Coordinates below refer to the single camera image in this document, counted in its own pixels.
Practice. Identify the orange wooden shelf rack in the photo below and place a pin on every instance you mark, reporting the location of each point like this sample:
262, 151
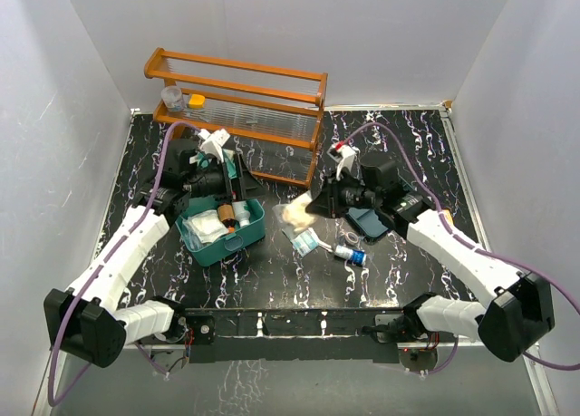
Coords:
274, 114

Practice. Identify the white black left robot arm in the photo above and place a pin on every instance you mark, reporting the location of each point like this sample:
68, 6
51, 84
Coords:
84, 320

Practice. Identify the white gauze packet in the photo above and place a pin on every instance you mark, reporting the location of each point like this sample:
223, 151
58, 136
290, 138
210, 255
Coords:
206, 226

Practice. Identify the bag of cotton balls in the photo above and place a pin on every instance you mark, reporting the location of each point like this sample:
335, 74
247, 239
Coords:
292, 217

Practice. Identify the blue white small bottle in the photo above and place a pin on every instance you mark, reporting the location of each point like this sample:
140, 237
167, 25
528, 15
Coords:
352, 256

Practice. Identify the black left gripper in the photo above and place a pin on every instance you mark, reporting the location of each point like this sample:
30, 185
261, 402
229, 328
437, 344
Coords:
249, 185

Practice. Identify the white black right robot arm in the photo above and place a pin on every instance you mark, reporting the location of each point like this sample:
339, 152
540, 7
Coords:
512, 310

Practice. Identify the yellow capped small jar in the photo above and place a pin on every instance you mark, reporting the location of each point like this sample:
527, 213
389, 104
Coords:
196, 102

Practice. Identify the blue face mask packet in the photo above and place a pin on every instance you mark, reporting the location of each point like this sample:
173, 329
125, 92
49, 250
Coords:
306, 242

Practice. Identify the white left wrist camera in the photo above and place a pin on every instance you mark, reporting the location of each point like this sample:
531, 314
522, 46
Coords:
211, 143

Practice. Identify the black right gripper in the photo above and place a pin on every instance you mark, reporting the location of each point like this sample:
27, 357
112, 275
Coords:
324, 204

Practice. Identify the teal medicine kit box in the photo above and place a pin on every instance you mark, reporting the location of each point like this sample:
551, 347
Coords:
188, 163

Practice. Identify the clear green-banded bottle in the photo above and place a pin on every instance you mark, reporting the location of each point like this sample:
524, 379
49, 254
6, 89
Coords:
241, 212

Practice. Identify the clear tape roll bag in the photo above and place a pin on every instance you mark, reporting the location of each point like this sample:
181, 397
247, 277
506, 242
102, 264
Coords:
348, 238

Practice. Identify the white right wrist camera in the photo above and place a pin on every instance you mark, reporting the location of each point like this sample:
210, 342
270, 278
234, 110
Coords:
344, 156

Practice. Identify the black metal base bar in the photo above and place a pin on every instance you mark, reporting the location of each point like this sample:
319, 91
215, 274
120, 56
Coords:
288, 334

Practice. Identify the dark blue divided tray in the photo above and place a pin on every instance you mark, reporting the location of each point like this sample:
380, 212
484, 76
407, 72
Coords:
366, 224

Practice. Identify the brown orange-capped medicine bottle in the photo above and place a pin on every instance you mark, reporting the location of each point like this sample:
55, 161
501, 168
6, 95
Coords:
227, 217

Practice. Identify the clear plastic cup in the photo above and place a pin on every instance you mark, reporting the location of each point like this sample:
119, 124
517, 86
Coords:
173, 99

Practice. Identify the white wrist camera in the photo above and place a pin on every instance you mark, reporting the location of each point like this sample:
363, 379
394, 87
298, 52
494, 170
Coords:
211, 143
344, 156

